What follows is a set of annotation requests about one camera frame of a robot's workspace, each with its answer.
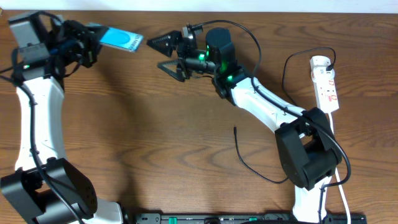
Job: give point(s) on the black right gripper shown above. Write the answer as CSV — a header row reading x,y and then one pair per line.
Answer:
x,y
178,42

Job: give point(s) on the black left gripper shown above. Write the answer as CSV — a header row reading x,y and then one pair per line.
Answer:
x,y
88,42

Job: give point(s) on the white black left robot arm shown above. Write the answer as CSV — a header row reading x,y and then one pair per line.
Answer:
x,y
45,187

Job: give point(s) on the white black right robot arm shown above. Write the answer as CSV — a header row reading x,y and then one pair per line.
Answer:
x,y
308,151

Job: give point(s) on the white USB charger adapter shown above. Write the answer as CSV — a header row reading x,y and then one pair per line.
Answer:
x,y
321,74

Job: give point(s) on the white power strip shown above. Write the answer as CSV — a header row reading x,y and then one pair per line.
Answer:
x,y
325,92

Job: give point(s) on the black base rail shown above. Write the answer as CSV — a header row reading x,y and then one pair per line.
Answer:
x,y
156,218

